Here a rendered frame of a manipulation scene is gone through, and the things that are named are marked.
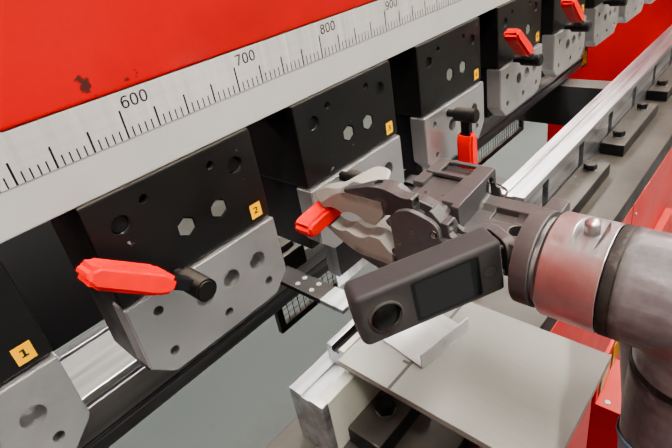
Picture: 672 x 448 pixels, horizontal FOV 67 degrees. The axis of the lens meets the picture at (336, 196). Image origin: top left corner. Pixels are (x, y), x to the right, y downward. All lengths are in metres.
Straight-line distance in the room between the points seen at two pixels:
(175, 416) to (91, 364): 1.29
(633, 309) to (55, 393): 0.37
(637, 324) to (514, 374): 0.31
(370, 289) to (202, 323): 0.17
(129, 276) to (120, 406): 0.48
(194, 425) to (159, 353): 1.61
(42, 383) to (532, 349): 0.51
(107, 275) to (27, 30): 0.15
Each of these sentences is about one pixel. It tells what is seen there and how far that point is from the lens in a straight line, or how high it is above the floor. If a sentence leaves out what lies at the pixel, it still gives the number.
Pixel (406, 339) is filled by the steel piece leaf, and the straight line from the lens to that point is 0.68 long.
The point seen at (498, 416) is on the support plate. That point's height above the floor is 1.00.
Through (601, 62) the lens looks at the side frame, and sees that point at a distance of 2.75.
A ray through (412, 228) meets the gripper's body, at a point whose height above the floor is 1.26.
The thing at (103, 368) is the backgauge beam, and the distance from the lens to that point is 0.82.
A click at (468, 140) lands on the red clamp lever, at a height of 1.21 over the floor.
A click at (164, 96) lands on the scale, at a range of 0.39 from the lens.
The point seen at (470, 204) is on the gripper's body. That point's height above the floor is 1.27.
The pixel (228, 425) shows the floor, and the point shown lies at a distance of 2.00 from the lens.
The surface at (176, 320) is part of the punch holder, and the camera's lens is 0.44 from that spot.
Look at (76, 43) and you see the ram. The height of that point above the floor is 1.44.
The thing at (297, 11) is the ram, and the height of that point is 1.42.
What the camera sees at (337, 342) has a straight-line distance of 0.70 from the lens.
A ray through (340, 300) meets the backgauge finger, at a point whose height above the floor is 1.00.
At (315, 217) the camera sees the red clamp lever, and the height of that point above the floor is 1.25.
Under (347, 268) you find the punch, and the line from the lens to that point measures 0.63.
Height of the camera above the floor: 1.48
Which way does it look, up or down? 28 degrees down
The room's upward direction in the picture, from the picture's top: 10 degrees counter-clockwise
